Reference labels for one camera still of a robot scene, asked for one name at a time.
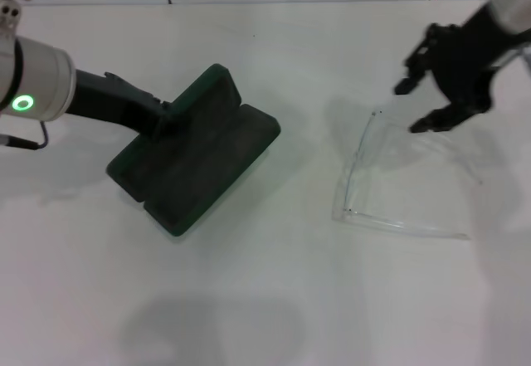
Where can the clear transparent glasses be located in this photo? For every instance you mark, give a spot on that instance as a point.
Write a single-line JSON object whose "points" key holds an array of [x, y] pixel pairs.
{"points": [[357, 167]]}

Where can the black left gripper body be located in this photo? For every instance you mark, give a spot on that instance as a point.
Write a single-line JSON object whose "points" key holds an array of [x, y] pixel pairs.
{"points": [[112, 100]]}

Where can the dark green glasses case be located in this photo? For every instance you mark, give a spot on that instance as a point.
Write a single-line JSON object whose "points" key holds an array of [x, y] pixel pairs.
{"points": [[199, 150]]}

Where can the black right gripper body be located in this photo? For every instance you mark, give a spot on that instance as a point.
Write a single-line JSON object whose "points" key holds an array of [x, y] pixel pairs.
{"points": [[469, 63]]}

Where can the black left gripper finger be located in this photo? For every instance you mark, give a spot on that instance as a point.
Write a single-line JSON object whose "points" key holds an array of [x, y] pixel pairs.
{"points": [[164, 121]]}

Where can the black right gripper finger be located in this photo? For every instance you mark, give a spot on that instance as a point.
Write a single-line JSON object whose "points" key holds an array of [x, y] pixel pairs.
{"points": [[439, 120], [419, 63]]}

